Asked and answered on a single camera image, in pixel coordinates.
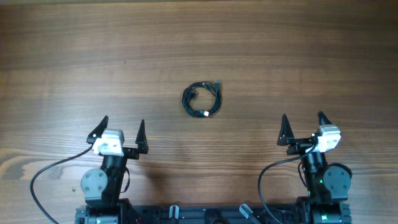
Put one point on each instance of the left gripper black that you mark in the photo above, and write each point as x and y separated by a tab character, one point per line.
133	154

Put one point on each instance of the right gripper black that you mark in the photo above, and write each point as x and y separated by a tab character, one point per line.
298	144

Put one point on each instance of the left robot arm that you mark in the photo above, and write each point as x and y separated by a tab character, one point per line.
103	186

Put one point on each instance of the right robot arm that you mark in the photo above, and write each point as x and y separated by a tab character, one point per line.
327	184

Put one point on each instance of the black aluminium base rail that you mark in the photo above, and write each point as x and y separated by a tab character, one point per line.
285	213

